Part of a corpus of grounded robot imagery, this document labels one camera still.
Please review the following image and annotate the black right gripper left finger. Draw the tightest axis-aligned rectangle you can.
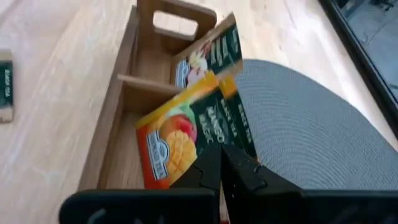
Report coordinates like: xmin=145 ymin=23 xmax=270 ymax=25
xmin=169 ymin=143 xmax=223 ymax=191

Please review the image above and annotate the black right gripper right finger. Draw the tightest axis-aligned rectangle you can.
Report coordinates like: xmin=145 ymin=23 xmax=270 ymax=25
xmin=221 ymin=144 xmax=303 ymax=192

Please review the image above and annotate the yellow mango tea packet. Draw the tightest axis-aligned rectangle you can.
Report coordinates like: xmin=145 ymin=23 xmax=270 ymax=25
xmin=219 ymin=76 xmax=259 ymax=160
xmin=135 ymin=70 xmax=240 ymax=190

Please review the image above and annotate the wooden tea organizer box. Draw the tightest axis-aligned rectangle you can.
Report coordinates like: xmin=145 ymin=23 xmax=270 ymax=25
xmin=76 ymin=0 xmax=218 ymax=190

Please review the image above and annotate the brown vanilla cinnamon tea packet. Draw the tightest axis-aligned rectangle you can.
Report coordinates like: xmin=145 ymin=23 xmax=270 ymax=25
xmin=170 ymin=12 xmax=244 ymax=90
xmin=0 ymin=49 xmax=16 ymax=124

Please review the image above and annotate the round grey woven placemat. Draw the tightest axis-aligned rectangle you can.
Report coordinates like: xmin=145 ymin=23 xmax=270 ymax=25
xmin=234 ymin=58 xmax=398 ymax=190

